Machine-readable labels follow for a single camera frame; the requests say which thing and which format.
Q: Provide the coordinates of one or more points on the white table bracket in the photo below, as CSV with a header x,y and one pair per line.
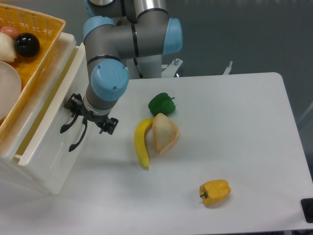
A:
x,y
170,70

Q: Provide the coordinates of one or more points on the black corner object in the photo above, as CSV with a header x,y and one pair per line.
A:
x,y
307,207

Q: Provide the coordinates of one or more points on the black drawer handle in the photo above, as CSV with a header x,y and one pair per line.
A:
x,y
65,127
82,134

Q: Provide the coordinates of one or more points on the red apple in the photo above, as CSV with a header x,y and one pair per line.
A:
x,y
10,31

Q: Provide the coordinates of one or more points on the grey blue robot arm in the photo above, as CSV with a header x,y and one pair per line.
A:
x,y
118,30

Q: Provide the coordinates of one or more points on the yellow woven basket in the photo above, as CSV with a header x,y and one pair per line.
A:
x,y
42,32

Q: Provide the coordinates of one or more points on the black bottom drawer handle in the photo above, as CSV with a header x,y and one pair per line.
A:
x,y
82,134

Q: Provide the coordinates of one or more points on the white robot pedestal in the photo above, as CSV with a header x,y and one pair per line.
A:
x,y
144,67

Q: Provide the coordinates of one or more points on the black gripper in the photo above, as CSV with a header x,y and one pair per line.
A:
x,y
75,106

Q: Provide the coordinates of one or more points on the bread slice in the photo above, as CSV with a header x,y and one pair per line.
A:
x,y
165,133

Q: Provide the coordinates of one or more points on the white drawer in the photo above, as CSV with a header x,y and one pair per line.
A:
x,y
58,161
74,81

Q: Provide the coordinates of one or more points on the black ball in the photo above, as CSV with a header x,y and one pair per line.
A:
x,y
27,45

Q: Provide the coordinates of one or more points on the white drawer cabinet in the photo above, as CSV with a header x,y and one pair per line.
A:
x,y
51,73

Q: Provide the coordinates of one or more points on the white bowl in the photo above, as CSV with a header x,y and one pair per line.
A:
x,y
10,88

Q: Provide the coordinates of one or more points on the yellow banana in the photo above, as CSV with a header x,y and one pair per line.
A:
x,y
139,141

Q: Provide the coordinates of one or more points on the green bell pepper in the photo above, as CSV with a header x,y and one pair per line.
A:
x,y
162,103

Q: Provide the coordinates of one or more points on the black top drawer handle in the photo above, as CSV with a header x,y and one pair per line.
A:
x,y
65,127

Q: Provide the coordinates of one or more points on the yellow bell pepper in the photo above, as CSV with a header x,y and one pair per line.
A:
x,y
213,192

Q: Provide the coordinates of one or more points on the white onion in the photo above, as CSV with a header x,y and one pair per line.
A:
x,y
7,49

